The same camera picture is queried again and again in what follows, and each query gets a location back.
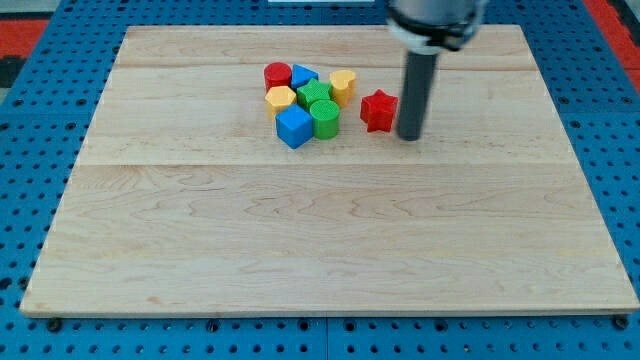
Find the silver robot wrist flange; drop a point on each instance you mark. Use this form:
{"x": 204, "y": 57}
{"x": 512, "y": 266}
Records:
{"x": 431, "y": 26}

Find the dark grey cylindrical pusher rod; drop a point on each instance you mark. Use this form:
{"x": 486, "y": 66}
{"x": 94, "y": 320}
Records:
{"x": 418, "y": 80}

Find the red star block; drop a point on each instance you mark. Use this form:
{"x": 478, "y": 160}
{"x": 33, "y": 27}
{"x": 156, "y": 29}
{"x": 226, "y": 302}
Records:
{"x": 378, "y": 111}

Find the green star block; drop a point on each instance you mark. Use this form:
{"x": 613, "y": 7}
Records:
{"x": 314, "y": 90}

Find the yellow heart block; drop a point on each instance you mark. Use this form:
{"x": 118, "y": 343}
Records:
{"x": 342, "y": 86}

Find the green cylinder block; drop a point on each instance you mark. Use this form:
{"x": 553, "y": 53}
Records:
{"x": 325, "y": 117}

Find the blue triangle block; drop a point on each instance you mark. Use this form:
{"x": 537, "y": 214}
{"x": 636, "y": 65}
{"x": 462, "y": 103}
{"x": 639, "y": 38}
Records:
{"x": 301, "y": 75}

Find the blue cube block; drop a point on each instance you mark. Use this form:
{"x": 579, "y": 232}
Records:
{"x": 294, "y": 126}

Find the red cylinder block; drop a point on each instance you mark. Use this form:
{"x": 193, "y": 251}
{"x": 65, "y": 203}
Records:
{"x": 277, "y": 74}

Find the yellow hexagon block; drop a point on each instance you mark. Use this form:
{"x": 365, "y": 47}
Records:
{"x": 277, "y": 99}

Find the light wooden board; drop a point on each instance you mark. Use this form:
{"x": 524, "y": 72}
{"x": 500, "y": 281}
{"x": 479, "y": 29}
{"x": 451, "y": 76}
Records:
{"x": 183, "y": 202}

